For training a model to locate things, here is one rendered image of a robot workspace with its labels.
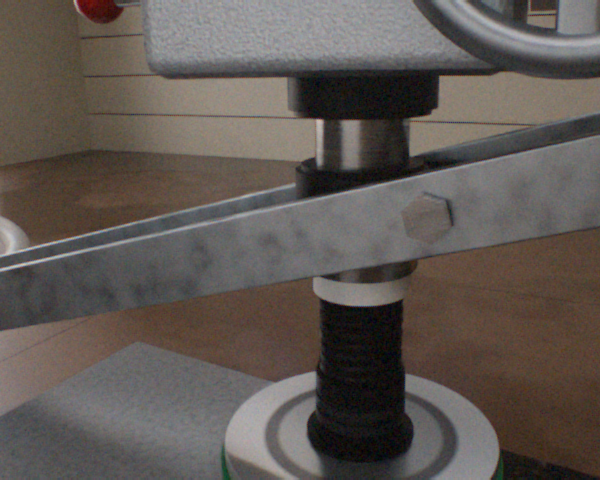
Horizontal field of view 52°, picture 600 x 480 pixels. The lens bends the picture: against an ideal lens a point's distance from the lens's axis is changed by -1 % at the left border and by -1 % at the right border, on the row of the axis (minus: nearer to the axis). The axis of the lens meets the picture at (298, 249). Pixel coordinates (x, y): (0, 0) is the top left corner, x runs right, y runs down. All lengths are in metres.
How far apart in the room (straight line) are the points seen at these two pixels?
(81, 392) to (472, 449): 0.38
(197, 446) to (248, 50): 0.34
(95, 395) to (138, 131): 8.02
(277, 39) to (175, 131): 7.88
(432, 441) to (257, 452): 0.13
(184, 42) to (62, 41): 8.67
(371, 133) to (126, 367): 0.40
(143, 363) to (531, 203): 0.47
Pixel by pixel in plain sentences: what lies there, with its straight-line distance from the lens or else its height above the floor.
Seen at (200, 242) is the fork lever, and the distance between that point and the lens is 0.42.
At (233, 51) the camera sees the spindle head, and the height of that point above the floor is 1.14.
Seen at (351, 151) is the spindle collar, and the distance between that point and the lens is 0.40.
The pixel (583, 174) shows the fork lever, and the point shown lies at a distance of 0.36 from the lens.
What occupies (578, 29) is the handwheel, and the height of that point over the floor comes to 1.14.
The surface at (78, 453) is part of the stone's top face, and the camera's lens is 0.57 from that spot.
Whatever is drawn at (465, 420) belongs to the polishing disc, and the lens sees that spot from 0.54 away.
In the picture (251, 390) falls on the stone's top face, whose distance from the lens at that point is 0.62.
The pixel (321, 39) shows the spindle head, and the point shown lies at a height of 1.14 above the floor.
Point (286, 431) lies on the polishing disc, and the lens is 0.51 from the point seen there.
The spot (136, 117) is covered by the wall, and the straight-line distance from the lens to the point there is 8.60.
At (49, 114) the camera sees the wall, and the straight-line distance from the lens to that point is 8.79.
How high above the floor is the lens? 1.13
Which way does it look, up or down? 17 degrees down
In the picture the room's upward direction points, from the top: 1 degrees counter-clockwise
